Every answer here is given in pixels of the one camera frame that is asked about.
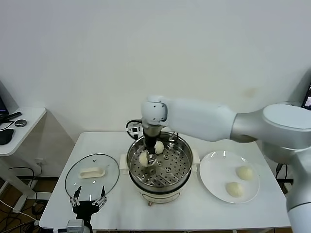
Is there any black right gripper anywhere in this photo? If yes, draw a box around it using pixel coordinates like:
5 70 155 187
142 123 162 167

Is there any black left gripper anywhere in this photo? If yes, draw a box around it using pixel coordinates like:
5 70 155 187
69 185 108 223

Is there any round glass lid cream handle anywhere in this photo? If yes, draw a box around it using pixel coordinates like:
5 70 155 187
64 153 120 199

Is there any stainless steel steamer basket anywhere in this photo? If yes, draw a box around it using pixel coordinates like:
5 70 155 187
119 137 201 189

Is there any cream electric cooker base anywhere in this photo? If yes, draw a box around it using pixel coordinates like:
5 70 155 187
128 169 192 207

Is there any round white plate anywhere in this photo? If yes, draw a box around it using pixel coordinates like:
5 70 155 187
199 150 260 204

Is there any white side table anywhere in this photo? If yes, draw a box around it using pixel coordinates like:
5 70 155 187
0 106 53 213

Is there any black computer mouse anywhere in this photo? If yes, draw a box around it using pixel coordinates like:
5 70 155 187
0 128 15 146

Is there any black computer monitor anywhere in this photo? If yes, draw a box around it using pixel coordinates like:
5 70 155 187
301 82 311 109
0 80 10 116

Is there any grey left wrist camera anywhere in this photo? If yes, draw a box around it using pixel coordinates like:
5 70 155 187
67 219 85 233

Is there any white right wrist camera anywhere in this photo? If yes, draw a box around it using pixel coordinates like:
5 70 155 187
125 119 143 139

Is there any black floor cable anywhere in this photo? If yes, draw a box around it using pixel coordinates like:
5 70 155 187
6 166 37 182

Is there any white floor cable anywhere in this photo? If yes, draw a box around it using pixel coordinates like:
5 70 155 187
0 200 41 225

